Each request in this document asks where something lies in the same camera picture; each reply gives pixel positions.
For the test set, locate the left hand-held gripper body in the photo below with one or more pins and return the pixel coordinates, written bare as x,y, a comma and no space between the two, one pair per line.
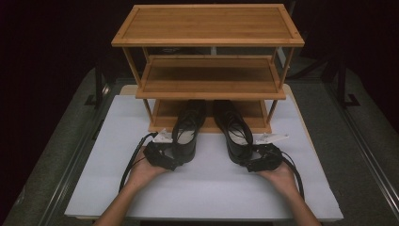
156,157

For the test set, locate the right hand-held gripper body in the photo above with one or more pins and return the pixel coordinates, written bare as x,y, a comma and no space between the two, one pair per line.
266,155

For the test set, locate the black leather shoe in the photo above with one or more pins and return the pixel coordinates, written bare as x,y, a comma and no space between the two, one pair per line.
188,153
232,150

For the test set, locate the wooden three-tier shoe rack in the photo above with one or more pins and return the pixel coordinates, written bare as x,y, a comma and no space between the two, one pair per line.
207,25

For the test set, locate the person's left hand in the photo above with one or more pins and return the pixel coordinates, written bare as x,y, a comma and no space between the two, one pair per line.
146,175

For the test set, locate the person's right hand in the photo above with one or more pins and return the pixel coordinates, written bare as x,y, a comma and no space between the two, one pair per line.
280,180

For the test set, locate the white table sheet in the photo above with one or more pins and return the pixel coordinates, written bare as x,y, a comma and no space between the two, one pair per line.
204,188

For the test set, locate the black metal stand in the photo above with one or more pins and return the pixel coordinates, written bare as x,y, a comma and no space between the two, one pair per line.
98,88
343,88

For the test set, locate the metal floor rail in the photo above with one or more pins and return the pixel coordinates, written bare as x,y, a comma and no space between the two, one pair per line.
75,157
363,147

